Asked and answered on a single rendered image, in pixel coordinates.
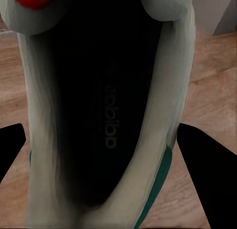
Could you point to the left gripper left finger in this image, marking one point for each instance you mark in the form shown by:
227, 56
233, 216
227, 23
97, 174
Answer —
12, 138

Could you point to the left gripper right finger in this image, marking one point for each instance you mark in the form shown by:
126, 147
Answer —
213, 169

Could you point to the gym shoe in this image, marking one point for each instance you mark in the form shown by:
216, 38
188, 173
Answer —
106, 85

